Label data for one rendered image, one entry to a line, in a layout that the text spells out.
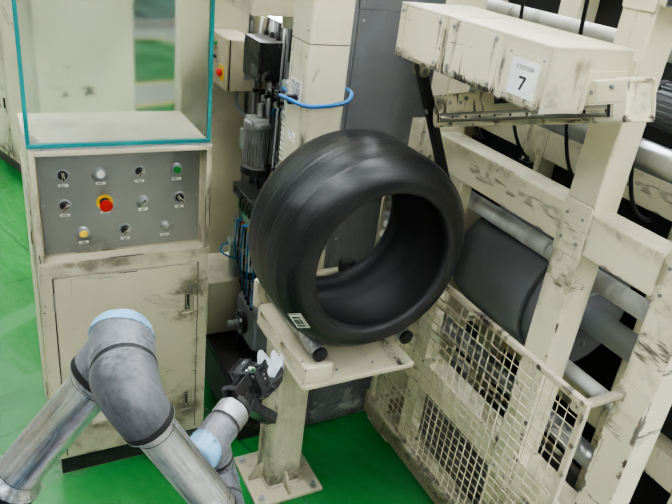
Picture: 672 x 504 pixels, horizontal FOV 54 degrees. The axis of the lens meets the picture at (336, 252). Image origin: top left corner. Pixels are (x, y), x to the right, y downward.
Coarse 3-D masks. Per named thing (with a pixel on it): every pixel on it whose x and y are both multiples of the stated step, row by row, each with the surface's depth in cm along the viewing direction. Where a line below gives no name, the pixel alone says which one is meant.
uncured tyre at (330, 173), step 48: (336, 144) 170; (384, 144) 169; (288, 192) 165; (336, 192) 158; (384, 192) 162; (432, 192) 169; (288, 240) 161; (384, 240) 207; (432, 240) 199; (288, 288) 165; (336, 288) 206; (384, 288) 206; (432, 288) 186; (336, 336) 178; (384, 336) 186
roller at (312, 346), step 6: (270, 300) 206; (276, 306) 201; (288, 324) 194; (294, 330) 191; (300, 336) 187; (306, 336) 186; (306, 342) 185; (312, 342) 183; (318, 342) 183; (306, 348) 184; (312, 348) 182; (318, 348) 181; (324, 348) 181; (312, 354) 181; (318, 354) 181; (324, 354) 182; (318, 360) 182
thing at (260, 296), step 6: (318, 270) 215; (324, 270) 215; (330, 270) 216; (336, 270) 216; (258, 282) 204; (258, 288) 205; (258, 294) 206; (264, 294) 207; (258, 300) 207; (264, 300) 208; (258, 306) 208
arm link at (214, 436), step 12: (204, 420) 139; (216, 420) 138; (228, 420) 138; (204, 432) 135; (216, 432) 135; (228, 432) 137; (204, 444) 133; (216, 444) 134; (228, 444) 137; (216, 456) 133; (228, 456) 138; (216, 468) 137
